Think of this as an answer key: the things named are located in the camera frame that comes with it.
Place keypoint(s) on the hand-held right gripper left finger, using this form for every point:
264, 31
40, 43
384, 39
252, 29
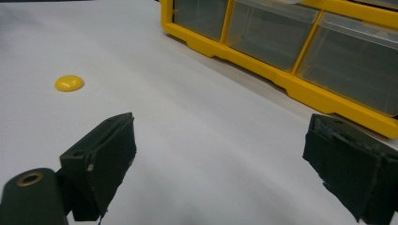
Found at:
97, 165

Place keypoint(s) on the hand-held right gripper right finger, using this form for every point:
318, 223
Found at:
353, 168

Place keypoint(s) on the yellow round button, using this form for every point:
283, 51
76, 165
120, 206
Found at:
69, 83

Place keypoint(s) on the yellow drawer cabinet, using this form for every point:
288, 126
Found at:
281, 78

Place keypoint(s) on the clear plastic drawer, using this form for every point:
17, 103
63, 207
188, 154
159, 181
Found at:
353, 65
200, 17
270, 34

